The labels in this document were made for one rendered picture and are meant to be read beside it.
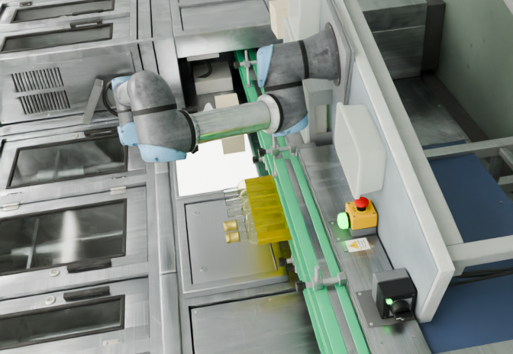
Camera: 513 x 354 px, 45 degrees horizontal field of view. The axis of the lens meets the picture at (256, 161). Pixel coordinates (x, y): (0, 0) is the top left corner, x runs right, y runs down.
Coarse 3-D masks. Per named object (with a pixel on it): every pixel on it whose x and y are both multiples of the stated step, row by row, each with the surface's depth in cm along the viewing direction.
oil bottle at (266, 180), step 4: (260, 176) 214; (264, 176) 214; (268, 176) 214; (272, 176) 214; (244, 180) 213; (248, 180) 213; (252, 180) 213; (256, 180) 212; (260, 180) 212; (264, 180) 212; (268, 180) 212; (272, 180) 212; (240, 184) 212; (244, 184) 211; (248, 184) 211; (252, 184) 211; (256, 184) 211; (260, 184) 211; (264, 184) 211; (268, 184) 211; (272, 184) 211; (240, 188) 210; (244, 188) 210
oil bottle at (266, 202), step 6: (252, 198) 204; (258, 198) 204; (264, 198) 204; (270, 198) 204; (276, 198) 203; (246, 204) 202; (252, 204) 202; (258, 204) 202; (264, 204) 201; (270, 204) 201; (276, 204) 201; (246, 210) 201; (252, 210) 201
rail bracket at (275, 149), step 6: (294, 144) 205; (258, 150) 204; (264, 150) 204; (270, 150) 204; (276, 150) 204; (282, 150) 205; (288, 150) 205; (294, 150) 205; (276, 156) 206; (276, 174) 210
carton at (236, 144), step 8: (216, 96) 208; (224, 96) 208; (232, 96) 207; (216, 104) 206; (224, 104) 205; (232, 104) 205; (240, 136) 201; (224, 144) 203; (232, 144) 204; (240, 144) 205; (224, 152) 206; (232, 152) 207
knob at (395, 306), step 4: (400, 300) 142; (404, 300) 142; (392, 304) 142; (396, 304) 142; (400, 304) 141; (404, 304) 141; (408, 304) 143; (392, 308) 142; (396, 308) 141; (400, 308) 141; (404, 308) 141; (408, 308) 141; (392, 312) 142; (396, 312) 141; (400, 312) 142; (404, 312) 142; (408, 312) 141; (396, 316) 141; (400, 316) 141; (404, 316) 141; (408, 316) 141
